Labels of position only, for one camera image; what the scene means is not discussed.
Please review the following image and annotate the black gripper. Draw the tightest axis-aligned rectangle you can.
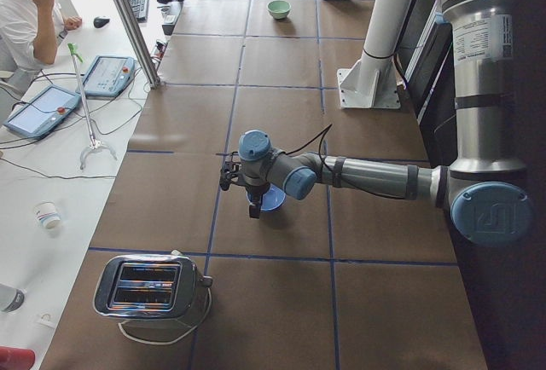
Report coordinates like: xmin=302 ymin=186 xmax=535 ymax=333
xmin=219 ymin=152 xmax=266 ymax=219

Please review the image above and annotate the blue bowl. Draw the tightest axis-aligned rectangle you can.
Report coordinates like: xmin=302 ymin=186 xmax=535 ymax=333
xmin=247 ymin=185 xmax=286 ymax=212

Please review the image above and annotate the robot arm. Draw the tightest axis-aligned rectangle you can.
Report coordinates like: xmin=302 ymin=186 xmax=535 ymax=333
xmin=219 ymin=0 xmax=534 ymax=246

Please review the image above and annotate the green bowl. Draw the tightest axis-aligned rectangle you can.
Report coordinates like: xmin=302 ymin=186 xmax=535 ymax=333
xmin=267 ymin=0 xmax=291 ymax=20

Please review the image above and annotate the silver toaster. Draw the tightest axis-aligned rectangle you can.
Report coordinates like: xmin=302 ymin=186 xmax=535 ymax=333
xmin=93 ymin=253 xmax=213 ymax=331

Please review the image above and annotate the reacher grabber tool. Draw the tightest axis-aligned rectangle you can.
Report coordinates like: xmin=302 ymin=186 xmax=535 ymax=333
xmin=67 ymin=43 xmax=117 ymax=171

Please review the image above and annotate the far teach pendant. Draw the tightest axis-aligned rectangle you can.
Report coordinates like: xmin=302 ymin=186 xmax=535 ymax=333
xmin=83 ymin=55 xmax=137 ymax=100

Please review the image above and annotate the teach pendant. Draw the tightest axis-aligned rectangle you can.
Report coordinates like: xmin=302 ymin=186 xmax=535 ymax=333
xmin=3 ymin=84 xmax=80 ymax=139
xmin=83 ymin=55 xmax=137 ymax=100

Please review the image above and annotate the paper cup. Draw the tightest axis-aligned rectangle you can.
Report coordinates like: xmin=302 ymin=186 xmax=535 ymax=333
xmin=33 ymin=201 xmax=61 ymax=229

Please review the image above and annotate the near teach pendant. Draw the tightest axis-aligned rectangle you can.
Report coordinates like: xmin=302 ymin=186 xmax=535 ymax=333
xmin=3 ymin=84 xmax=80 ymax=139

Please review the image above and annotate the black computer mouse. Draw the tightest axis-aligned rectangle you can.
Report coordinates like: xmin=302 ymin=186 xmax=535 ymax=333
xmin=93 ymin=16 xmax=110 ymax=29

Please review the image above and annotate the black keyboard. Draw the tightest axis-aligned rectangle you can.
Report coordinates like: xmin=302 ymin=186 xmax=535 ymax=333
xmin=128 ymin=0 xmax=149 ymax=22

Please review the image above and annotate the grey bottle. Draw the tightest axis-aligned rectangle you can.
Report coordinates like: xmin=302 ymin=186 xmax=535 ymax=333
xmin=0 ymin=284 xmax=25 ymax=313

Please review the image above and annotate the person in white shirt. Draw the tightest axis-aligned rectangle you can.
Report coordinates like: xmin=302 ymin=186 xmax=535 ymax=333
xmin=1 ymin=0 xmax=82 ymax=72

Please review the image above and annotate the red can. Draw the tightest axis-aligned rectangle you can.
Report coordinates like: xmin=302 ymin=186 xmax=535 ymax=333
xmin=0 ymin=346 xmax=36 ymax=370

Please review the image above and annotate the white toaster cable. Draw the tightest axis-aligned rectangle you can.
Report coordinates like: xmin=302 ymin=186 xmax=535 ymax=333
xmin=117 ymin=291 xmax=213 ymax=346

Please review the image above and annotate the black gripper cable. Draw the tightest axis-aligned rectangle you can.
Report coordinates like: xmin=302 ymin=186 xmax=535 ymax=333
xmin=281 ymin=124 xmax=410 ymax=200

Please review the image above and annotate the aluminium frame post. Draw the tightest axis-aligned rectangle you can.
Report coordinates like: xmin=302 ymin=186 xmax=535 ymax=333
xmin=113 ymin=0 xmax=161 ymax=90

